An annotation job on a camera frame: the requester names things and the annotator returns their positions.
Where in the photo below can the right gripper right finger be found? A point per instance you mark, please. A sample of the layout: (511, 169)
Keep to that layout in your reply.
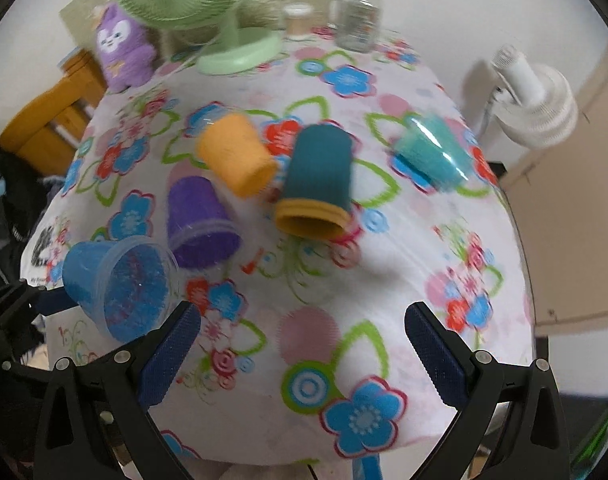
(532, 442)

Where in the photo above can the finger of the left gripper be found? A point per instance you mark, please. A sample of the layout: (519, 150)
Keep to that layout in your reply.
(20, 305)

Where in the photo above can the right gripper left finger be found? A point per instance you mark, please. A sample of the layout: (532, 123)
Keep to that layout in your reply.
(114, 393)

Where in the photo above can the blue plastic cup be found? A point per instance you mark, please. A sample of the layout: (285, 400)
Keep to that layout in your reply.
(127, 287)

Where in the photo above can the purple plastic cup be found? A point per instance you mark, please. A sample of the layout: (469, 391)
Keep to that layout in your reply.
(200, 232)

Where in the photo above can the light teal plastic cup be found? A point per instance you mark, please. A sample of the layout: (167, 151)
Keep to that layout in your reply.
(429, 148)

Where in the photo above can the dark teal yellow-rimmed cup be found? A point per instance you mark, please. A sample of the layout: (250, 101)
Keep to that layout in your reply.
(315, 201)

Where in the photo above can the orange plastic cup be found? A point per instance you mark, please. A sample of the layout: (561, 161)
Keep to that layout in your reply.
(229, 145)

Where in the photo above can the wooden chair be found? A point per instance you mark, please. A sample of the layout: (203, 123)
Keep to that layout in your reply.
(47, 131)

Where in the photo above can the floral white tablecloth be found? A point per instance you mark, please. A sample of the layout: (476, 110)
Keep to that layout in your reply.
(303, 356)

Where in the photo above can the white floor fan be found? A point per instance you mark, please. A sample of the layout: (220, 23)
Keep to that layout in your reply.
(534, 106)

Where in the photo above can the purple plush toy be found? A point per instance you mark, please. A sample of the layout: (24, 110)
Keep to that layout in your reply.
(126, 55)

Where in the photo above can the green desk fan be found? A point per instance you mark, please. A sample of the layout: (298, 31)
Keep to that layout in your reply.
(234, 50)

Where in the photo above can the glass jar green lid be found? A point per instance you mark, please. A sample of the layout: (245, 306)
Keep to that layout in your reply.
(357, 24)

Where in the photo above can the cotton swab container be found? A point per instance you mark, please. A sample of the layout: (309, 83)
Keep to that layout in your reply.
(298, 20)

